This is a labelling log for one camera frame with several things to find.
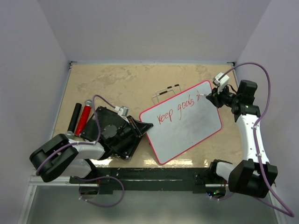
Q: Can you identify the pink framed whiteboard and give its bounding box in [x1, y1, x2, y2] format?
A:
[139, 80, 222, 165]

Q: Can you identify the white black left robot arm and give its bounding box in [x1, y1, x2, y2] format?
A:
[29, 116, 154, 183]

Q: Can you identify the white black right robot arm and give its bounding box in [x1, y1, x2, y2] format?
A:
[206, 79, 278, 198]

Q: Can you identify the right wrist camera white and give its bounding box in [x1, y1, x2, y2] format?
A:
[213, 72, 229, 93]

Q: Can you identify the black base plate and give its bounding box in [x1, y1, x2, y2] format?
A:
[69, 167, 236, 196]

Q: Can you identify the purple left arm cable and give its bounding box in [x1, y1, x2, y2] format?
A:
[35, 94, 124, 207]

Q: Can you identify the wire whiteboard stand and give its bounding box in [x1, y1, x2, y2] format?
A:
[151, 84, 182, 105]

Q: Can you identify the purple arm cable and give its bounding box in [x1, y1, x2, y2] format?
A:
[221, 62, 295, 217]
[35, 94, 124, 207]

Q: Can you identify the red microphone silver head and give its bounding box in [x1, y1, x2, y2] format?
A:
[65, 99, 92, 139]

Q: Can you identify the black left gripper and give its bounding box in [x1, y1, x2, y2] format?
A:
[112, 115, 153, 147]

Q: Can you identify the aluminium frame rail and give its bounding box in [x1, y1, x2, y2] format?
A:
[17, 61, 78, 224]

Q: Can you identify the black microphone tube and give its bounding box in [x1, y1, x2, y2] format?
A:
[67, 103, 82, 133]

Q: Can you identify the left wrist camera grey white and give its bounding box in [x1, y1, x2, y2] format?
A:
[114, 106, 129, 117]

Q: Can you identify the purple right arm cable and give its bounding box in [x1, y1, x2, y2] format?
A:
[221, 62, 295, 217]

